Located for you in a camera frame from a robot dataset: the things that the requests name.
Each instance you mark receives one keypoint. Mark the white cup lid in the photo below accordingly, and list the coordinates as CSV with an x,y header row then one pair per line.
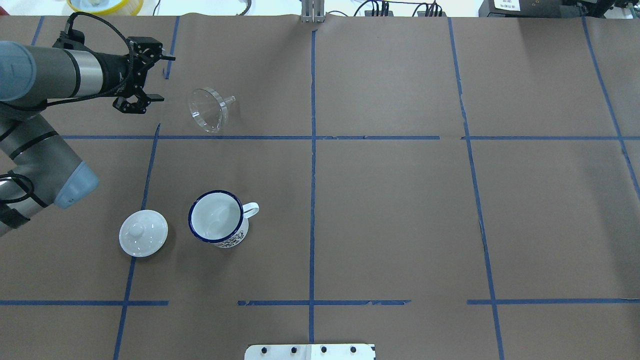
x,y
143,233

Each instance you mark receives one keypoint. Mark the aluminium frame post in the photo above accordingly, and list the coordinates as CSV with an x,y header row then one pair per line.
x,y
313,11

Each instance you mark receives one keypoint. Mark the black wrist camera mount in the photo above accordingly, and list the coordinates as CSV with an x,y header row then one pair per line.
x,y
71,40

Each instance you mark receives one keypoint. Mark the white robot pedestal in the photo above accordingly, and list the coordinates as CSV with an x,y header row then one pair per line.
x,y
326,351

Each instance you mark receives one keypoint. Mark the black box with label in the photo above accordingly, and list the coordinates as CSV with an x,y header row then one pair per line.
x,y
520,9

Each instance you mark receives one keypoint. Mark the yellow tape roll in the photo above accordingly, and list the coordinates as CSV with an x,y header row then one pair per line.
x,y
107,7

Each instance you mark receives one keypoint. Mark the white enamel cup blue rim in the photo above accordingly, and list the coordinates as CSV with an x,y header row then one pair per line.
x,y
218,217

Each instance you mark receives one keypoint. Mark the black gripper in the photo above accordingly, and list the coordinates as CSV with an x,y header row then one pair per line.
x,y
113,73

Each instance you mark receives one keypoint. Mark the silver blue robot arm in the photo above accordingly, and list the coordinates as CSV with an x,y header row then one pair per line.
x,y
46,170

